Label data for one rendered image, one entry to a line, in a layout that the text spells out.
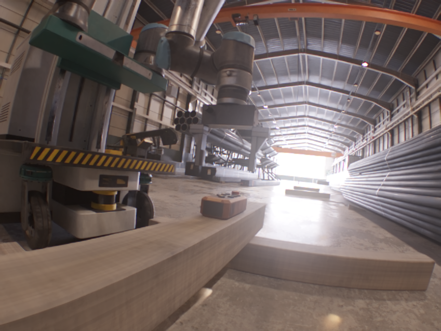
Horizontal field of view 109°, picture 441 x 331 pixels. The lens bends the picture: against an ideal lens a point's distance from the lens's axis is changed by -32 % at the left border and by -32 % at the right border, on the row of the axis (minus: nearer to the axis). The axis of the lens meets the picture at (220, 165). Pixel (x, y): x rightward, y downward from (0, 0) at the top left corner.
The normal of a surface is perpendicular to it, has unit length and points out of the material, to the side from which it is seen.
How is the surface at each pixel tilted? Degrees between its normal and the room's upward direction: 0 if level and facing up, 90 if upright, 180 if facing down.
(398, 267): 90
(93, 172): 90
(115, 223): 90
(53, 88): 90
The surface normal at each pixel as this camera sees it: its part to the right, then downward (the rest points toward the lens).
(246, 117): -0.35, -0.07
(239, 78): 0.22, 0.00
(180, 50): 0.43, 0.15
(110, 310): 0.93, 0.10
